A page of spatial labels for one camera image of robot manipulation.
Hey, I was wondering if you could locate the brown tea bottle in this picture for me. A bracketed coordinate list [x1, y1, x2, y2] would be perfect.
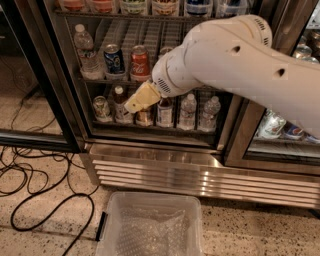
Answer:
[113, 86, 133, 124]

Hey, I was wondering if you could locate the orange can top shelf left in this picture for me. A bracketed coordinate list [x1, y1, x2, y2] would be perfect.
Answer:
[59, 0, 87, 12]

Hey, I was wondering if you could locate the white green soda can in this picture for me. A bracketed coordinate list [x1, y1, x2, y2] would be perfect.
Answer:
[158, 46, 174, 59]

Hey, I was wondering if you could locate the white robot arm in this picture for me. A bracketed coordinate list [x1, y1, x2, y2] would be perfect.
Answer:
[125, 15, 320, 138]

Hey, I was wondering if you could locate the bubble wrap sheet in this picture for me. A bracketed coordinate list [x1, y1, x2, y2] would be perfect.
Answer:
[116, 208, 188, 256]

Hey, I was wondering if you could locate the clear plastic bin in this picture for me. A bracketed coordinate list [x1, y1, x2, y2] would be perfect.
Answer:
[95, 192, 204, 256]

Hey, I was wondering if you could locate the stainless steel fridge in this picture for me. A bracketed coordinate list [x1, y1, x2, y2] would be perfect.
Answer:
[44, 0, 320, 208]

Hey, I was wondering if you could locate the green white can bottom shelf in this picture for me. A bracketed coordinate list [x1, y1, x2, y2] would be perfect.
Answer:
[93, 96, 112, 123]

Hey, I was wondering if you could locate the right glass fridge door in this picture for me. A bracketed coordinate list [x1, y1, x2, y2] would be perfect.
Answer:
[225, 0, 320, 176]

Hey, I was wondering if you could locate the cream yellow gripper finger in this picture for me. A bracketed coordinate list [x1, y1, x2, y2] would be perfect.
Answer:
[124, 101, 140, 113]

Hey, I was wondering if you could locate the clear water bottle shelf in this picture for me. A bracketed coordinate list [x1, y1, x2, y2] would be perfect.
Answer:
[74, 24, 104, 80]
[178, 93, 197, 130]

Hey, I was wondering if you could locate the blue pepsi can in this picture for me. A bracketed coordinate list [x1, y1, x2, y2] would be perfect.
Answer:
[104, 44, 125, 74]

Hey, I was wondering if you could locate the clear water bottle bottom shelf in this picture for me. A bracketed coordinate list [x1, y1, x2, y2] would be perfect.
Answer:
[178, 93, 197, 130]

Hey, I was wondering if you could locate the red coca cola can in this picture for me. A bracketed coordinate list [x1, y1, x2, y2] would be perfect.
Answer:
[130, 45, 150, 82]

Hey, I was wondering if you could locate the clear water bottle bottom right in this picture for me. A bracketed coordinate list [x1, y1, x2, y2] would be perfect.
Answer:
[198, 96, 221, 132]

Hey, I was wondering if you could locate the yellow label can top shelf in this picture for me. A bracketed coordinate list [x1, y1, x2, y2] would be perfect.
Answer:
[152, 0, 180, 16]

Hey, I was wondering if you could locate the dark juice bottle white label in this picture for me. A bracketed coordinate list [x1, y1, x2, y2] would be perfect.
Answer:
[156, 97, 173, 128]

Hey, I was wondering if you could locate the blue can top shelf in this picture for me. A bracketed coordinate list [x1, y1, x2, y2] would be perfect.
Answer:
[184, 0, 213, 17]

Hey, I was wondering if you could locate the gold can bottom shelf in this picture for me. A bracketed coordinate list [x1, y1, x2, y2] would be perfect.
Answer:
[136, 107, 153, 126]

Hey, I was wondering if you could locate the open glass fridge door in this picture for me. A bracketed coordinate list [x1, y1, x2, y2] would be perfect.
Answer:
[0, 0, 84, 153]

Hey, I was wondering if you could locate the clear water bottle middle shelf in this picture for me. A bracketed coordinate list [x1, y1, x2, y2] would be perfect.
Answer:
[74, 24, 104, 80]

